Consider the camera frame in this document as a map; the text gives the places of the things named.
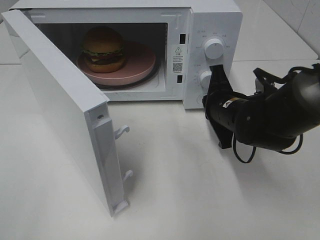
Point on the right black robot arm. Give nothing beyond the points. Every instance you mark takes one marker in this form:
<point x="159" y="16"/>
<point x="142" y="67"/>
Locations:
<point x="271" y="118"/>

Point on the burger with lettuce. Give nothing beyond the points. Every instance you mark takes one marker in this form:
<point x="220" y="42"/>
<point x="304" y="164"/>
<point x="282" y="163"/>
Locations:
<point x="103" y="50"/>

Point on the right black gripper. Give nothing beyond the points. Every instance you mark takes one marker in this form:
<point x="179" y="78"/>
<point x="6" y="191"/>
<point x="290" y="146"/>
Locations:
<point x="225" y="109"/>

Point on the white microwave door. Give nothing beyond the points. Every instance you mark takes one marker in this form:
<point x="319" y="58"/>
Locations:
<point x="74" y="107"/>

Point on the pink round plate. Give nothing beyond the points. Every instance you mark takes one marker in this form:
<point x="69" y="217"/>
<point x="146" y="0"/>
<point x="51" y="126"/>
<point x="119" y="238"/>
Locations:
<point x="140" y="61"/>

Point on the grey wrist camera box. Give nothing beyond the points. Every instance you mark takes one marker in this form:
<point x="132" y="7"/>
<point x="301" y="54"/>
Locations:
<point x="260" y="85"/>

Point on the white timer knob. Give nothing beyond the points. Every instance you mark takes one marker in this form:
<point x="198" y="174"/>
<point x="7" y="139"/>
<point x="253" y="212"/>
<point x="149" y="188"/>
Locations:
<point x="205" y="78"/>

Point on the round door release button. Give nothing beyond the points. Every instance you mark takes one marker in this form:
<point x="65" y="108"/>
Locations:
<point x="200" y="100"/>

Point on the glass microwave turntable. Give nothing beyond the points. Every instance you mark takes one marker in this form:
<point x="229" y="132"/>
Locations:
<point x="154" y="72"/>

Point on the upper white power knob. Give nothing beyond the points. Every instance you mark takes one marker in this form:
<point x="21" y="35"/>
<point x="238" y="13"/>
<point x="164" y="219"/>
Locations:
<point x="214" y="48"/>

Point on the white microwave oven body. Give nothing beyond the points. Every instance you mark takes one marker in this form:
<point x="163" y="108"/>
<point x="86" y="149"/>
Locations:
<point x="175" y="29"/>

